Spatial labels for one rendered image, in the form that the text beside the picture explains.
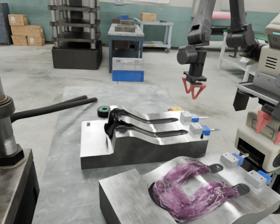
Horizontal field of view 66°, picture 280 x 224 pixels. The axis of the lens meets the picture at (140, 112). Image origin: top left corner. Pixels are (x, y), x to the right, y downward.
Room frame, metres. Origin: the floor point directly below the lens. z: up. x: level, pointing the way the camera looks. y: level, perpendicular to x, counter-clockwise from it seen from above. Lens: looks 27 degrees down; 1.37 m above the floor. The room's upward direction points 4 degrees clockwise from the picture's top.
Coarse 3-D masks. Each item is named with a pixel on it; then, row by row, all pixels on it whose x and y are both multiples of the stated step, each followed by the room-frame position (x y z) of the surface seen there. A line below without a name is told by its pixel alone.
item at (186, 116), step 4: (184, 112) 0.91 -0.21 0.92; (188, 112) 0.91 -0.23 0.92; (180, 116) 0.91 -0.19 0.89; (184, 116) 0.88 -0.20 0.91; (188, 116) 0.88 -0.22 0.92; (192, 116) 0.90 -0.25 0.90; (196, 116) 0.90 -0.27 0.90; (204, 116) 0.93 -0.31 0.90; (184, 120) 0.87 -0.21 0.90; (188, 120) 0.88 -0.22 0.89; (192, 120) 0.89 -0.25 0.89; (196, 120) 0.89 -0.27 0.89
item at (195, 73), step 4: (192, 64) 0.89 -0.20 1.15; (200, 64) 0.88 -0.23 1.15; (192, 68) 0.89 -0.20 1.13; (196, 68) 0.88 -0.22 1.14; (200, 68) 0.88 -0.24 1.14; (184, 72) 0.93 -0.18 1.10; (188, 72) 0.91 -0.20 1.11; (192, 72) 0.88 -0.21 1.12; (196, 72) 0.88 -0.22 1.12; (200, 72) 0.88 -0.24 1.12; (188, 76) 0.89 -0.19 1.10; (192, 76) 0.87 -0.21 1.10; (196, 76) 0.88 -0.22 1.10; (200, 76) 0.88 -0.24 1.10; (192, 80) 0.85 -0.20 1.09; (196, 80) 0.85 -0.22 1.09; (204, 80) 0.87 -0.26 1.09
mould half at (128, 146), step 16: (160, 112) 0.96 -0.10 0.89; (176, 112) 0.96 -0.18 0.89; (96, 128) 0.81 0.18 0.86; (144, 128) 0.77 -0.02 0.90; (160, 128) 0.81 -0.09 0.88; (176, 128) 0.81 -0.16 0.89; (96, 144) 0.69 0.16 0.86; (112, 144) 0.69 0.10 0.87; (128, 144) 0.66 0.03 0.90; (144, 144) 0.67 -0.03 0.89; (160, 144) 0.69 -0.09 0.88; (176, 144) 0.70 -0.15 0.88; (192, 144) 0.72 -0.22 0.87; (80, 160) 0.62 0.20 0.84; (96, 160) 0.63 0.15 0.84; (112, 160) 0.64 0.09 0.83; (128, 160) 0.66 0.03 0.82; (144, 160) 0.67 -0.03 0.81; (160, 160) 0.69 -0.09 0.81
